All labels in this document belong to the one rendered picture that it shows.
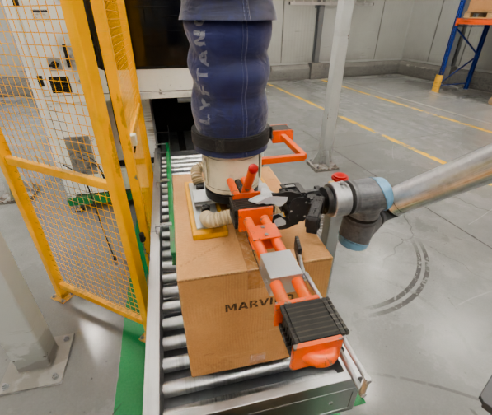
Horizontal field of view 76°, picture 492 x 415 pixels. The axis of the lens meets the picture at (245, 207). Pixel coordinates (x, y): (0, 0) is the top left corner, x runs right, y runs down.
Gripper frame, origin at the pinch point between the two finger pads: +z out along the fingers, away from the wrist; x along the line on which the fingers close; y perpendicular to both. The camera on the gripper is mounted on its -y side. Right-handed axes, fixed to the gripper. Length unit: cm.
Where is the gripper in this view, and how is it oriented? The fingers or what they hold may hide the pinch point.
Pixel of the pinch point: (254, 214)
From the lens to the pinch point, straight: 75.0
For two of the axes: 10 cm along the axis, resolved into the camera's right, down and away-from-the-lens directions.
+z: -9.7, 1.2, -1.9
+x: -0.1, -8.6, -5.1
